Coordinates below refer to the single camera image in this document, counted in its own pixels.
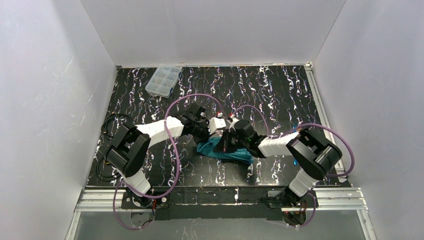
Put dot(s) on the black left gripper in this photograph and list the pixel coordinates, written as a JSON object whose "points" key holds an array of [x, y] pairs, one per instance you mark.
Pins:
{"points": [[202, 129]]}

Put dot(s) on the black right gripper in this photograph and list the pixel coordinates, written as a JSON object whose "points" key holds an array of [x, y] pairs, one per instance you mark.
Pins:
{"points": [[227, 141]]}

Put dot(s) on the teal cloth napkin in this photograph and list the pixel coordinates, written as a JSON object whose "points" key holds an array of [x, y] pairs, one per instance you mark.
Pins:
{"points": [[207, 149]]}

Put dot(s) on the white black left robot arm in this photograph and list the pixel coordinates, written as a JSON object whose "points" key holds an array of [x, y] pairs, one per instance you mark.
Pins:
{"points": [[128, 147]]}

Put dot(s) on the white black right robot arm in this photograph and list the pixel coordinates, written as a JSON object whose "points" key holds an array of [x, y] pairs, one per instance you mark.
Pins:
{"points": [[315, 154]]}

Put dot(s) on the clear plastic screw organizer box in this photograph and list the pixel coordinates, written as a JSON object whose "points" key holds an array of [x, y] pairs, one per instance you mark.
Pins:
{"points": [[163, 81]]}

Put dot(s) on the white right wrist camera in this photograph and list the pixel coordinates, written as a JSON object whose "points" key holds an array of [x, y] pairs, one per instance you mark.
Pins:
{"points": [[232, 119]]}

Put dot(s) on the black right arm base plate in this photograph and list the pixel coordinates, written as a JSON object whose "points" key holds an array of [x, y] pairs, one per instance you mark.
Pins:
{"points": [[281, 198]]}

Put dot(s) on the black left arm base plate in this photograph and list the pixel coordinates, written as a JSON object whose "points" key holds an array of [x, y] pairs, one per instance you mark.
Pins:
{"points": [[145, 198]]}

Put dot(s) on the aluminium front frame rail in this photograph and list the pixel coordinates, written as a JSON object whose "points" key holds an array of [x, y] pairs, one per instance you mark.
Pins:
{"points": [[327, 198]]}

